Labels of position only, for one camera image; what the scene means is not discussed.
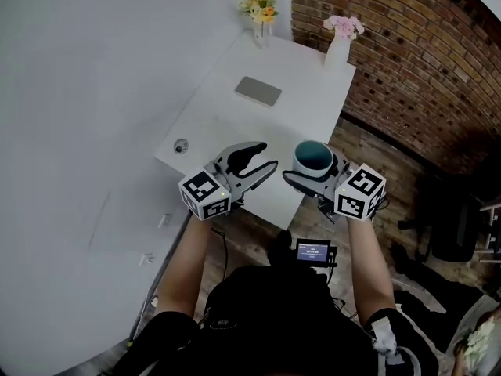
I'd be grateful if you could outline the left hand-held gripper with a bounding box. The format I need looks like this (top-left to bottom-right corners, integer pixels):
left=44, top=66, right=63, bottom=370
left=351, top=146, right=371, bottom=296
left=178, top=140, right=280, bottom=222

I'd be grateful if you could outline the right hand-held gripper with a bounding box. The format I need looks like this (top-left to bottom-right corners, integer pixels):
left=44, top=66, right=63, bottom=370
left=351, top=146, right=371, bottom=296
left=281, top=143, right=388, bottom=226

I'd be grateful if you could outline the white cup with teal inside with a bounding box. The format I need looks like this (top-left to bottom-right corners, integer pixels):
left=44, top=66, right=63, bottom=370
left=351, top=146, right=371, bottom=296
left=292, top=139, right=336, bottom=179

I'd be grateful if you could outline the grey rectangular pad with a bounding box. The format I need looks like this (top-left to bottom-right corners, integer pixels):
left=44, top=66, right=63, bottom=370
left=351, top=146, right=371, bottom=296
left=234, top=75, right=283, bottom=108

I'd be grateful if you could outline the person's right forearm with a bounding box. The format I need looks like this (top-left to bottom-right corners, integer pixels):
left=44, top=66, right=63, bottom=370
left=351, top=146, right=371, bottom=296
left=346, top=213, right=397, bottom=327

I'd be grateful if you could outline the person's left forearm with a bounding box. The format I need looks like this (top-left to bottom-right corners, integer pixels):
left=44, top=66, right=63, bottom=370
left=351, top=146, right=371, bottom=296
left=153, top=213, right=208, bottom=323

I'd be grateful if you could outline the white square table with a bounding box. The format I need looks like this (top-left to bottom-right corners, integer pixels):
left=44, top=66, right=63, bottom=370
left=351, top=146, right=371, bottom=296
left=153, top=29, right=358, bottom=230

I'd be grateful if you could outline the chest-mounted screen device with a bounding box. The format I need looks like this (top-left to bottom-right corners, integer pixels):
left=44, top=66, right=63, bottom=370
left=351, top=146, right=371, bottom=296
left=295, top=237, right=338, bottom=268

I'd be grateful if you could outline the person's black shoe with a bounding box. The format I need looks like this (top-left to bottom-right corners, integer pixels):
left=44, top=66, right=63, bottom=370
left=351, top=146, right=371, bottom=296
left=268, top=228, right=294, bottom=269

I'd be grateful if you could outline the black bag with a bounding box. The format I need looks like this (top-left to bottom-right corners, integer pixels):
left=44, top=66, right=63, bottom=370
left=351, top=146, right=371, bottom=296
left=393, top=244, right=430, bottom=277

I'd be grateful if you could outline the clear glass vase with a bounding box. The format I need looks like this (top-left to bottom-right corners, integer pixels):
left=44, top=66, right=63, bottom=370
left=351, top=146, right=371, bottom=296
left=252, top=20, right=273, bottom=50

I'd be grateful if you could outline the black office chair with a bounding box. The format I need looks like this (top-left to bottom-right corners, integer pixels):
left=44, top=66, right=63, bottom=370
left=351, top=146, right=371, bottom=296
left=397, top=170, right=490, bottom=266

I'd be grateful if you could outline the pink flower bouquet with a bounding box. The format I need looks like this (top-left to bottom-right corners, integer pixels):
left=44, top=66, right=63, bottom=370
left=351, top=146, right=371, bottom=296
left=323, top=14, right=366, bottom=41

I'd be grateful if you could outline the yellow flower bouquet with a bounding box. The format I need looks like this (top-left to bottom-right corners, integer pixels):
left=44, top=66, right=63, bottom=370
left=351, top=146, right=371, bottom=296
left=237, top=0, right=279, bottom=25

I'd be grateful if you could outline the person's black shirt torso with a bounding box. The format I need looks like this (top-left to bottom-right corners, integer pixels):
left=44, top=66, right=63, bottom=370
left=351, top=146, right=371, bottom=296
left=128, top=266, right=438, bottom=376

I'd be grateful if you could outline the white metal-legged desk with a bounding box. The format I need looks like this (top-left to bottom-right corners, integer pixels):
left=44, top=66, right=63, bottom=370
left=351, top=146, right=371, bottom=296
left=479, top=196, right=501, bottom=264

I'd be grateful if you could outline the thin black cable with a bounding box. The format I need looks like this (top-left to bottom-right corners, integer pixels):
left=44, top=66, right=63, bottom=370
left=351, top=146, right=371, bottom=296
left=211, top=227, right=230, bottom=281

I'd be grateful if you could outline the white arm strap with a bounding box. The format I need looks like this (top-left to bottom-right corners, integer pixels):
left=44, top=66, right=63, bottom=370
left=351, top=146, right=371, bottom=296
left=367, top=315, right=416, bottom=376

